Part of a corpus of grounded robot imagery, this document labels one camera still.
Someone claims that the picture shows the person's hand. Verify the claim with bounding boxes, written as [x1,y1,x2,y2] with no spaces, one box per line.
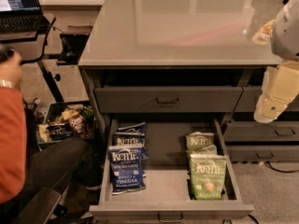
[0,51,22,87]

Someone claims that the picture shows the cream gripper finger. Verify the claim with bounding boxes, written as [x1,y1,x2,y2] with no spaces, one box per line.
[253,95,287,123]
[251,20,275,45]

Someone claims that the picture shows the rear green Kettle chip bag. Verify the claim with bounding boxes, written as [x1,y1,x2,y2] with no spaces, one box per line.
[186,132,214,150]

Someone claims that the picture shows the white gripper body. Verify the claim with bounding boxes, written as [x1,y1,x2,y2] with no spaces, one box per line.
[262,61,299,107]

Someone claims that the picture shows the black floor cable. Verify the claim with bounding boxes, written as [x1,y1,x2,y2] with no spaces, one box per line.
[264,161,299,175]

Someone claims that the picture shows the grey counter cabinet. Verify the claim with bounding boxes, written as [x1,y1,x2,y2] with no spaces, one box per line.
[78,0,299,163]

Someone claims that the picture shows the rear blue Kettle chip bag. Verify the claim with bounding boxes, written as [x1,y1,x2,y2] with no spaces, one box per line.
[117,122,146,134]

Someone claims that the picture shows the person's dark trouser leg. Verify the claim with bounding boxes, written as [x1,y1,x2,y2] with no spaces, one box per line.
[0,139,102,224]

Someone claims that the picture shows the black chair armrest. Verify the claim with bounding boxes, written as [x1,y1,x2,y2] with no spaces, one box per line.
[13,188,62,224]

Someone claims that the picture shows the black laptop stand desk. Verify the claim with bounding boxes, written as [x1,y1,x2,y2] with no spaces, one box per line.
[4,13,93,102]

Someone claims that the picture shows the grey right side drawers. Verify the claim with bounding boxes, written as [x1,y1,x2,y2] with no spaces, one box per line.
[222,86,299,162]

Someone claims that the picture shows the black laptop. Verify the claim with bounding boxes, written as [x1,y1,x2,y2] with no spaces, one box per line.
[0,0,43,34]

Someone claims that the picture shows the front green Kettle chip bag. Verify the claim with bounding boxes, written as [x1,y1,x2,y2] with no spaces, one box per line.
[189,154,227,200]

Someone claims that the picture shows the green bin of snacks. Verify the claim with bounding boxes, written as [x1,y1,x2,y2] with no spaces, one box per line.
[37,101,95,149]

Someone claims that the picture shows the front blue Kettle chip bag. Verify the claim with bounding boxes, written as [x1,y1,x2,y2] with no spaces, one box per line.
[108,144,146,195]

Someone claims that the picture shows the blue kettle chip bag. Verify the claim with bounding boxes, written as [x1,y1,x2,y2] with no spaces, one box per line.
[108,144,146,195]
[112,133,149,160]
[117,122,146,134]

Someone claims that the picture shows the middle green Kettle chip bag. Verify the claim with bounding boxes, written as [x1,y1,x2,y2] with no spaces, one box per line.
[186,145,218,159]

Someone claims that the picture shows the green kettle chip bag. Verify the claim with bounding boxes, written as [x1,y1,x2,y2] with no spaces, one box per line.
[186,132,214,150]
[186,145,218,159]
[189,154,227,200]

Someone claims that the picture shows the open grey middle drawer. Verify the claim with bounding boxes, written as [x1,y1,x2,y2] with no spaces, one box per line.
[90,119,254,224]

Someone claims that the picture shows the middle blue Kettle chip bag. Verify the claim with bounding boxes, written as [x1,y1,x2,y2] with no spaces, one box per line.
[112,133,149,160]

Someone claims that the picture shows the grey top drawer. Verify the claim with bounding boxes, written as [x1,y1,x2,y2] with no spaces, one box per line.
[94,86,242,113]

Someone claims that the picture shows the orange sleeved forearm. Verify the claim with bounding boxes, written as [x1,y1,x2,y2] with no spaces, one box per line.
[0,80,27,204]

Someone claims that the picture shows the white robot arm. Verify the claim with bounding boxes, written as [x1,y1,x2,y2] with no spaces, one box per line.
[252,0,299,123]

